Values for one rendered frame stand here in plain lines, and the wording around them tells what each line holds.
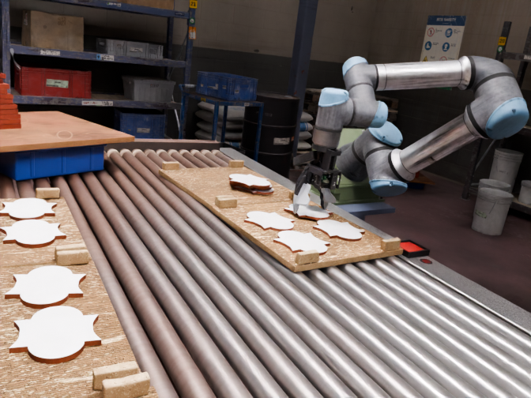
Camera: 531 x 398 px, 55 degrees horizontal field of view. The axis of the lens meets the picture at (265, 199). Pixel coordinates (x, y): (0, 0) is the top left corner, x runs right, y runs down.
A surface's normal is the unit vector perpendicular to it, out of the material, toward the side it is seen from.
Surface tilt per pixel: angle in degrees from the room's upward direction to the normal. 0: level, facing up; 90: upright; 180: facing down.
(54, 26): 95
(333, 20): 90
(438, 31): 90
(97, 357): 0
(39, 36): 84
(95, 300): 0
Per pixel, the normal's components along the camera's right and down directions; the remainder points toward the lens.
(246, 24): 0.52, 0.31
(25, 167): 0.77, 0.28
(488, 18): -0.85, 0.05
